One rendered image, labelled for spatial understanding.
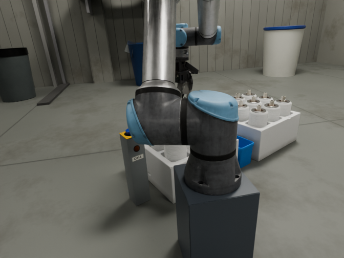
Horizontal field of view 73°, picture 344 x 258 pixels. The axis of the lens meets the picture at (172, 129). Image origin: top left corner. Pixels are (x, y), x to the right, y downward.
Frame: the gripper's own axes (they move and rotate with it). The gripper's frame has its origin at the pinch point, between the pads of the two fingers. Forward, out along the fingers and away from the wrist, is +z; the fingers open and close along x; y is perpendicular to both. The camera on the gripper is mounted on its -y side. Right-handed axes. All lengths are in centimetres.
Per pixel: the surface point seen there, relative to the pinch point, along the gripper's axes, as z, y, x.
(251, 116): 11.7, -20.9, 27.6
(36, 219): 34, 80, -9
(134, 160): 13, 46, 15
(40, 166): 34, 66, -53
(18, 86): 17, 32, -231
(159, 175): 25.0, 35.3, 15.8
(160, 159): 16.3, 35.2, 17.8
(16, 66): -5, 28, -230
